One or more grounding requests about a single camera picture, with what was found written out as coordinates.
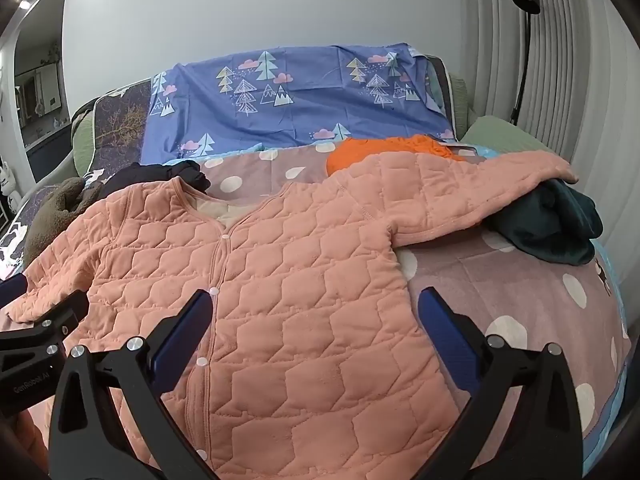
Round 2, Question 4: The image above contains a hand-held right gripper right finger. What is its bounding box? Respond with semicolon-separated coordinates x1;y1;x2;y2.
417;287;586;480

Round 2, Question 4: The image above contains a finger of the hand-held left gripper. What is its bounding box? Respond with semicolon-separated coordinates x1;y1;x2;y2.
0;274;28;312
0;290;90;359

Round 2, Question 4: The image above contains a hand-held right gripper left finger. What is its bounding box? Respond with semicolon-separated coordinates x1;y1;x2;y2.
47;288;217;480

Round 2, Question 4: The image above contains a pink quilted jacket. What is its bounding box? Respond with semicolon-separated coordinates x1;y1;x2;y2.
7;152;581;480

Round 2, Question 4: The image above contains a polka dot blanket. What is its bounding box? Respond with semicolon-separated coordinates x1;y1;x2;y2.
200;142;633;461

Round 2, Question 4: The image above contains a brown fleece garment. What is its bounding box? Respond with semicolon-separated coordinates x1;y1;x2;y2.
22;176;108;266

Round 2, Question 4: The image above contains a white figurine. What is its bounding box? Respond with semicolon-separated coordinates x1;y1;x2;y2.
0;160;22;203

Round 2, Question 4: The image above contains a dark teal garment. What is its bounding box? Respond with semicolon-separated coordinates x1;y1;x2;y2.
482;178;606;266

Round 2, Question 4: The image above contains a dark cabinet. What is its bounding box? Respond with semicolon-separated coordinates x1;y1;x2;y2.
24;122;73;183

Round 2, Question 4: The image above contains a black garment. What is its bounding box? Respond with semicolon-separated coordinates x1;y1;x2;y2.
102;159;211;198

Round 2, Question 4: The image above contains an orange garment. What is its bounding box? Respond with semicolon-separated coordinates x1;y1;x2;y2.
326;135;468;178

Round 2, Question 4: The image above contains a green sofa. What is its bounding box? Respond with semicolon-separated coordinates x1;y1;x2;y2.
50;72;558;196

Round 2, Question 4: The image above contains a blue tree-print sheet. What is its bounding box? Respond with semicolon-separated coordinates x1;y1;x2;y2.
140;44;458;166

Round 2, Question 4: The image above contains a white curtain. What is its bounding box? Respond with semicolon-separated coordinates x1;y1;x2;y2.
462;0;640;241

